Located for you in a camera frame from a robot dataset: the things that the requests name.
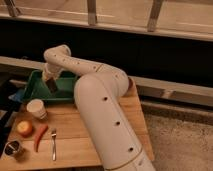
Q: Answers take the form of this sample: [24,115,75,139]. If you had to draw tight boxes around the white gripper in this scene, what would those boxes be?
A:
[42,63,62,81]

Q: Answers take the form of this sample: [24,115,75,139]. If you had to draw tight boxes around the black eraser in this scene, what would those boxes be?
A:
[45,79,57,93]

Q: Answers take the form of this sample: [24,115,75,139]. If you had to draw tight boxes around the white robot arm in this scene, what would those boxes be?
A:
[43,45,156,171]

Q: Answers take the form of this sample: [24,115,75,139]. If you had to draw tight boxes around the green plastic tray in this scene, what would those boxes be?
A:
[22,70,78,103]

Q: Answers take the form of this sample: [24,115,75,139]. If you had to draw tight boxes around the white paper cup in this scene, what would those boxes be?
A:
[27,99,47,119]

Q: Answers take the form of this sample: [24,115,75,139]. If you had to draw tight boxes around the blue object left edge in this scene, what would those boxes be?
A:
[9,89,24,103]

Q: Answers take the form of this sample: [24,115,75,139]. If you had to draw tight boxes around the silver metal fork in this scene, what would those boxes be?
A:
[51,129,57,161]

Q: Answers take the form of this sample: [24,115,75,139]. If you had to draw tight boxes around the red chili pepper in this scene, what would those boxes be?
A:
[34,124,48,152]

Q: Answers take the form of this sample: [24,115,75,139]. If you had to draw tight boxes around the red yellow apple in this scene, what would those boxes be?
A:
[17,121,33,137]

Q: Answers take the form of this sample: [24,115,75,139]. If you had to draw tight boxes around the dark tin can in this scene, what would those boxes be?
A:
[4,140,22,157]

